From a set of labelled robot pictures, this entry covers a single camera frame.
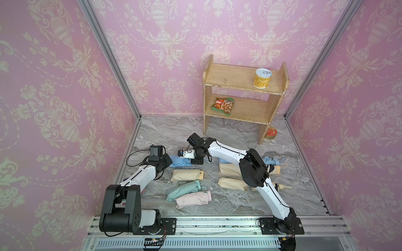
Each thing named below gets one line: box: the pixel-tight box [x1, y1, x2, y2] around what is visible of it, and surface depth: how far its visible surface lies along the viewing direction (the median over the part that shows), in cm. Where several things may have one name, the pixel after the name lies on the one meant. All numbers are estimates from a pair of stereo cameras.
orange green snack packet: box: [211, 97, 235, 116], surface depth 99 cm
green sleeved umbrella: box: [166, 179, 208, 202], surface depth 83 cm
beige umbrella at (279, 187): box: [271, 181, 293, 192], surface depth 83 cm
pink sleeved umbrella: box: [174, 190, 212, 210], surface depth 80 cm
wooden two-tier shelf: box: [202, 54, 290, 145], surface depth 86 cm
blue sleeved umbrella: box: [169, 155, 195, 168], surface depth 94 cm
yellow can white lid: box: [253, 67, 273, 89], surface depth 74 cm
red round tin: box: [264, 126, 278, 140], surface depth 108 cm
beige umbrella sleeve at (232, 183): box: [217, 177, 248, 191], surface depth 85 cm
